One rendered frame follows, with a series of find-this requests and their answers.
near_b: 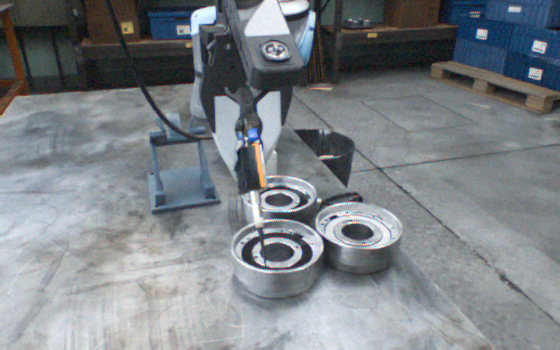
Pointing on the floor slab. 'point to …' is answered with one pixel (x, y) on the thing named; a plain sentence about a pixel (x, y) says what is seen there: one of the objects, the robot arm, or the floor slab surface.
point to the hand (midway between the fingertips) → (248, 160)
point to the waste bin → (325, 145)
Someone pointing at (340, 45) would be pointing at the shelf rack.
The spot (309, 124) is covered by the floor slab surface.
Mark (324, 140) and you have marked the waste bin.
